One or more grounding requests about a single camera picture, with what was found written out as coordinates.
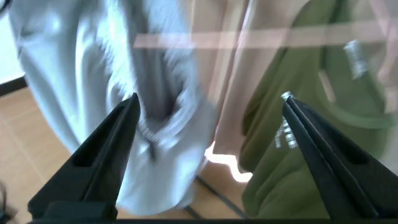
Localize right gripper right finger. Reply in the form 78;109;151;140
282;95;398;218

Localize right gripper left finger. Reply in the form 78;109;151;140
27;92;141;220

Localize green printed shirt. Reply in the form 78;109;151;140
239;0;398;218

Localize pale grey shorts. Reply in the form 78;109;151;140
9;0;218;217

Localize black clothes rack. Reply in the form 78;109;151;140
185;175;248;220

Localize beige curtain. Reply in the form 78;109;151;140
183;0;398;166

